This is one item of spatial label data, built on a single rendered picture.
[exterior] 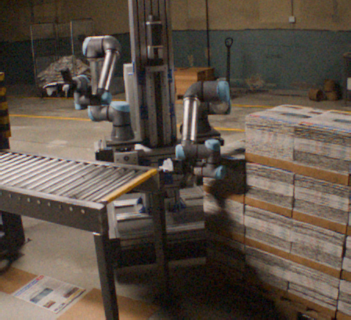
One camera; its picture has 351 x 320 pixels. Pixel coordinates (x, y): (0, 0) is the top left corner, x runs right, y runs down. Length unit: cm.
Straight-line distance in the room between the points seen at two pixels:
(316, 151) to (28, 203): 133
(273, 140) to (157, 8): 126
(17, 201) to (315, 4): 742
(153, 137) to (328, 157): 133
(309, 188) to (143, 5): 158
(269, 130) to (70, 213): 98
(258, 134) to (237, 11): 713
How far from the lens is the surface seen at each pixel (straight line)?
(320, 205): 210
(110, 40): 278
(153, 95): 292
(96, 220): 193
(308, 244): 220
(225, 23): 933
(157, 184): 231
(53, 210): 207
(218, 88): 245
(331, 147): 199
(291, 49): 896
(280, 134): 213
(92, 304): 271
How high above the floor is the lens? 153
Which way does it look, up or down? 16 degrees down
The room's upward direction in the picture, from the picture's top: 3 degrees counter-clockwise
